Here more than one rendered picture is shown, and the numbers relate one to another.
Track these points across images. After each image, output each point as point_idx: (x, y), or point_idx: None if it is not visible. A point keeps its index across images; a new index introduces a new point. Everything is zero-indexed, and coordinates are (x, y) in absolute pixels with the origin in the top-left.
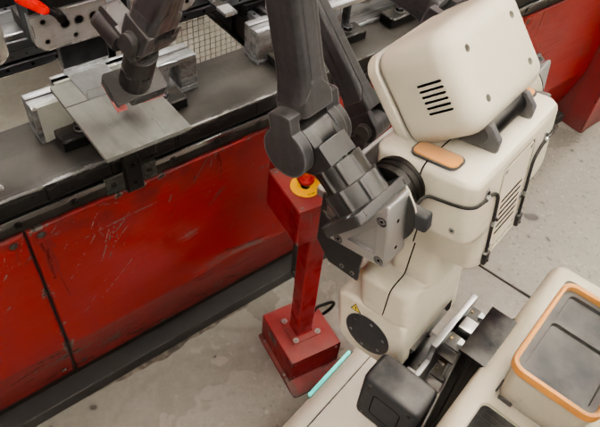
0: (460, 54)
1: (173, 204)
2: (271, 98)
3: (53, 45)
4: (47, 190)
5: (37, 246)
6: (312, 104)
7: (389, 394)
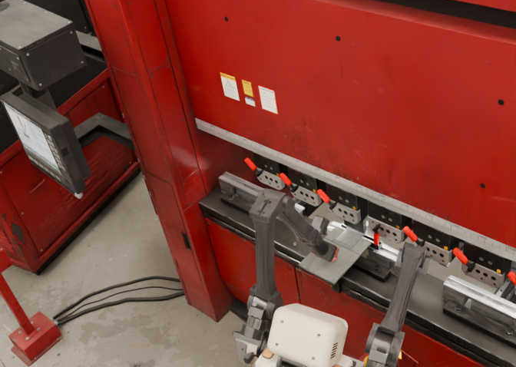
0: (277, 320)
1: (358, 316)
2: (418, 317)
3: (334, 213)
4: (303, 259)
5: (297, 275)
6: (257, 292)
7: None
